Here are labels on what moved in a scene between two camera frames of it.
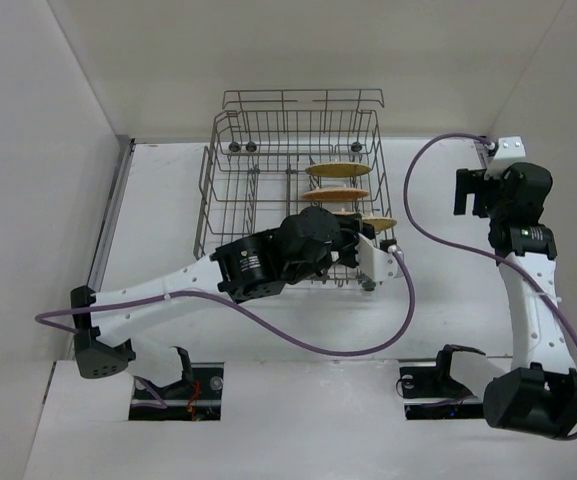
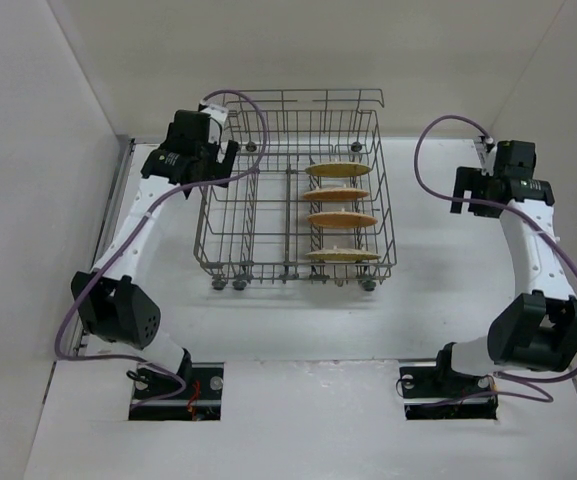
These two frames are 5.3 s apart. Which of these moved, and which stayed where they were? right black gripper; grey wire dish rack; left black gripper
Moved: left black gripper
Stayed: right black gripper; grey wire dish rack
